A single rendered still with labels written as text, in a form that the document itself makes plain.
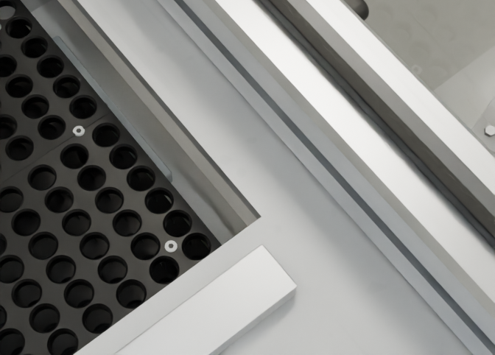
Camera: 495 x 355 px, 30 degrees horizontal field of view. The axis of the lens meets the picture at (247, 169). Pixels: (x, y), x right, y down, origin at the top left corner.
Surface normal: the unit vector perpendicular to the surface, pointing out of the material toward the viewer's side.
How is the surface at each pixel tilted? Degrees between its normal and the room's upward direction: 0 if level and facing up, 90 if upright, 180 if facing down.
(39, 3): 90
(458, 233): 0
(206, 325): 0
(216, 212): 0
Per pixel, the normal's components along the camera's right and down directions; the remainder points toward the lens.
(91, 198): 0.03, -0.41
